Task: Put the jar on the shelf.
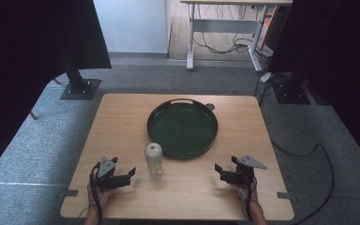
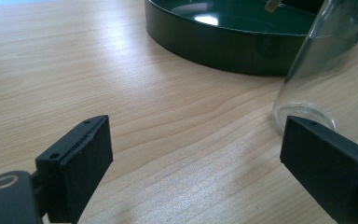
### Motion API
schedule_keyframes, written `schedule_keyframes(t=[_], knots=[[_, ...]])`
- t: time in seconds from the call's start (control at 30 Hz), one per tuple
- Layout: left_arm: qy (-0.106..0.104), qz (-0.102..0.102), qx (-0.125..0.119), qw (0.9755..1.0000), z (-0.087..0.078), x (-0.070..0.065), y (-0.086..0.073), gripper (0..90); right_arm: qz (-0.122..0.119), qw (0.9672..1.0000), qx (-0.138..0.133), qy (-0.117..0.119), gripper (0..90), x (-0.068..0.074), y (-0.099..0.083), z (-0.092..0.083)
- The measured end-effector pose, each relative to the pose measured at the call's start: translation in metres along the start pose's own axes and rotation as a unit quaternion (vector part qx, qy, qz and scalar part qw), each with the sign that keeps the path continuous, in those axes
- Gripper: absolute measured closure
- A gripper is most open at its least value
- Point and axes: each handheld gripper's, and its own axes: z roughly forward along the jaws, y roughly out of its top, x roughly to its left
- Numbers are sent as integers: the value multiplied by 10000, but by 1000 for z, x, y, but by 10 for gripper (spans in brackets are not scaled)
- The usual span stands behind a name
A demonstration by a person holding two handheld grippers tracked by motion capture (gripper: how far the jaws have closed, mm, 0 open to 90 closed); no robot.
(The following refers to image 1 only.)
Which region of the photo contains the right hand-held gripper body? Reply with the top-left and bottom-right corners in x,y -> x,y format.
219,155 -> 268,187

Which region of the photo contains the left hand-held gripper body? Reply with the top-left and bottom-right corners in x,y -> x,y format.
94,156 -> 132,190

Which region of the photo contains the clear bottle with white cap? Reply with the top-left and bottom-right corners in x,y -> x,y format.
144,142 -> 164,178

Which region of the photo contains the dark green round tray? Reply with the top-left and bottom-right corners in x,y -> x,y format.
146,98 -> 219,160

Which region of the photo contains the person's right hand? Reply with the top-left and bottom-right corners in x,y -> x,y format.
231,178 -> 260,204

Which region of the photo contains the person's left hand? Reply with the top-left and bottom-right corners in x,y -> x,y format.
86,174 -> 115,209

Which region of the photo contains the black metal stand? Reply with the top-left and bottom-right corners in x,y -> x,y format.
271,69 -> 311,105
59,55 -> 102,101

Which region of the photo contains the black curtain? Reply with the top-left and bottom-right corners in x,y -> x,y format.
0,0 -> 113,183
267,0 -> 360,176

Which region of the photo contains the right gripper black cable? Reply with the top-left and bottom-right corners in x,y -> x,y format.
244,174 -> 255,221

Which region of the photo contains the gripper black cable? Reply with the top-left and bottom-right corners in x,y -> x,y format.
244,174 -> 255,221
88,162 -> 104,225

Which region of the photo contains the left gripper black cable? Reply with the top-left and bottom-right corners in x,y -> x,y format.
88,162 -> 104,225

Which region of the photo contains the grey table bracket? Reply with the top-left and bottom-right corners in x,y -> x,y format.
56,189 -> 80,199
277,191 -> 298,203

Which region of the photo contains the long black floor cable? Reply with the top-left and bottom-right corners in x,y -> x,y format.
253,73 -> 336,225

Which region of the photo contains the tangle of black cables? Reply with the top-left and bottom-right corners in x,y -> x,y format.
192,4 -> 271,64

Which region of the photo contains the white frame desk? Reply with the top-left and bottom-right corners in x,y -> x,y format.
180,0 -> 293,73

